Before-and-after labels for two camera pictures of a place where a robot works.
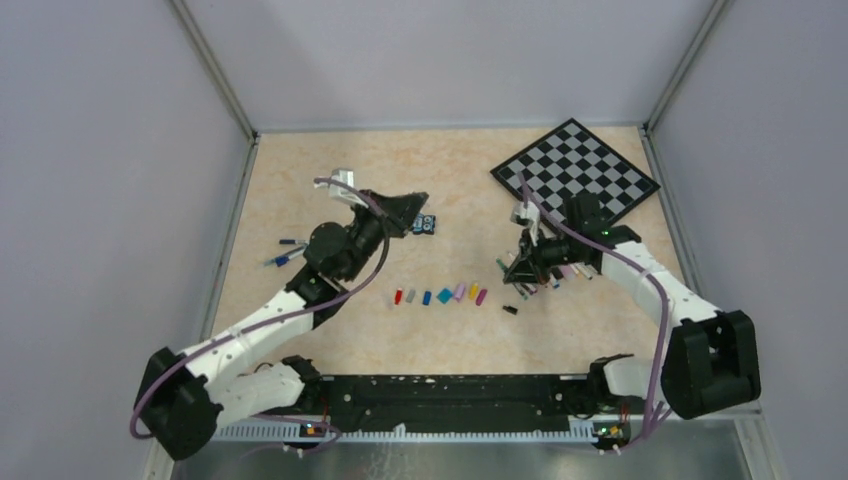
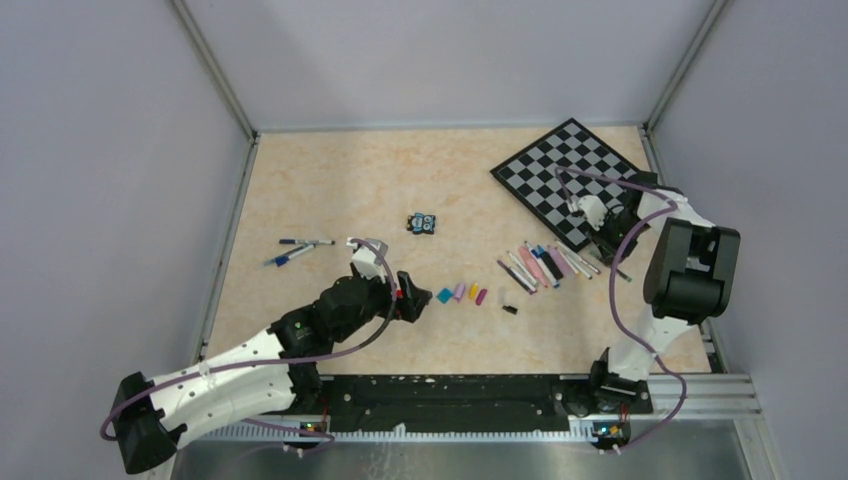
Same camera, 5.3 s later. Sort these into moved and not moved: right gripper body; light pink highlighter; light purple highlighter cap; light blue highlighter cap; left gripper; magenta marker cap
Moved: right gripper body; left gripper
Not moved: light purple highlighter cap; magenta marker cap; light blue highlighter cap; light pink highlighter
